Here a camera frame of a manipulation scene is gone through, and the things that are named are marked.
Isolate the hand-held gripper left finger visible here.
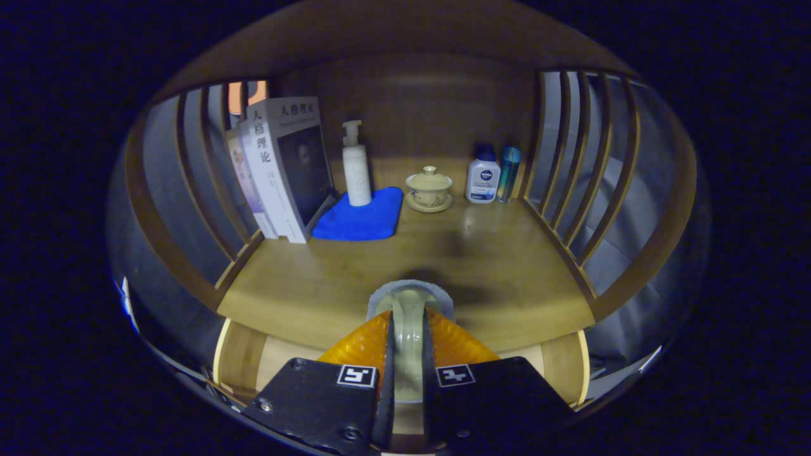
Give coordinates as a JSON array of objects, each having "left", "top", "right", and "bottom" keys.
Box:
[{"left": 242, "top": 309, "right": 395, "bottom": 456}]

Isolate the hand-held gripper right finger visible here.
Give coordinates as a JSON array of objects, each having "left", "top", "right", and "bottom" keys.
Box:
[{"left": 423, "top": 307, "right": 574, "bottom": 456}]

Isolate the wooden countertop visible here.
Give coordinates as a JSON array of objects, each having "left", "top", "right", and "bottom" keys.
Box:
[{"left": 217, "top": 155, "right": 596, "bottom": 352}]

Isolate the wooden cabinet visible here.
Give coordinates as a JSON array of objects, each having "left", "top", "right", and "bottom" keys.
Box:
[{"left": 124, "top": 0, "right": 698, "bottom": 409}]

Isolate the blue folded cloth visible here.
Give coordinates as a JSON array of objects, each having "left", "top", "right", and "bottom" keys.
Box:
[{"left": 312, "top": 186, "right": 404, "bottom": 242}]

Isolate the beige lidded teacup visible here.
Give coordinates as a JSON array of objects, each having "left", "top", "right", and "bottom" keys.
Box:
[{"left": 404, "top": 166, "right": 454, "bottom": 213}]

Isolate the white lotion bottle blue cap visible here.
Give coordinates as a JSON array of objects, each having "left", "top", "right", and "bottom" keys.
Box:
[{"left": 465, "top": 144, "right": 501, "bottom": 205}]

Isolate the white pump bottle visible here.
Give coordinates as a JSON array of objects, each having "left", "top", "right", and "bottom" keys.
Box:
[{"left": 342, "top": 120, "right": 373, "bottom": 207}]

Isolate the teal slim bottle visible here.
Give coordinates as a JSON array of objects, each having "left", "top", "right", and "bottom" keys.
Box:
[{"left": 496, "top": 146, "right": 522, "bottom": 204}]

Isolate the thick white book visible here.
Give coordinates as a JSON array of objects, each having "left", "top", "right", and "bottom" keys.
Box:
[{"left": 238, "top": 96, "right": 335, "bottom": 244}]

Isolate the thin lilac book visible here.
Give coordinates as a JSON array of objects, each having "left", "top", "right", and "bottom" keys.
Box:
[{"left": 224, "top": 129, "right": 279, "bottom": 240}]

